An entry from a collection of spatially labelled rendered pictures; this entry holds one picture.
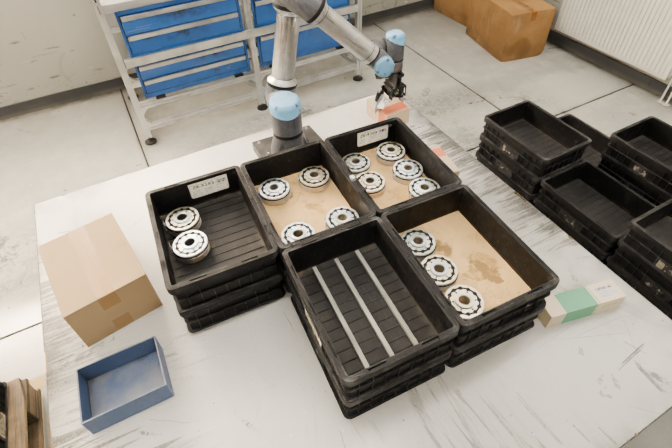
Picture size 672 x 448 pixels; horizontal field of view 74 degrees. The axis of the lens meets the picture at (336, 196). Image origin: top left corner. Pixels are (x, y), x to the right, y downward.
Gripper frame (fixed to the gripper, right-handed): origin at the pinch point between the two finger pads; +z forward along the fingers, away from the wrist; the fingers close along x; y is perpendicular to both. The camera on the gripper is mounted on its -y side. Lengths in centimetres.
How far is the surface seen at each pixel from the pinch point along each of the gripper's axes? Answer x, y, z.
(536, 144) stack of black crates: 68, 32, 26
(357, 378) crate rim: -79, 103, -18
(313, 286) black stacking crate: -74, 72, -8
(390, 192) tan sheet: -34, 52, -8
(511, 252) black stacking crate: -22, 93, -12
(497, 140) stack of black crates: 51, 22, 24
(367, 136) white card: -29.2, 28.9, -14.1
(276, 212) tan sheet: -71, 41, -8
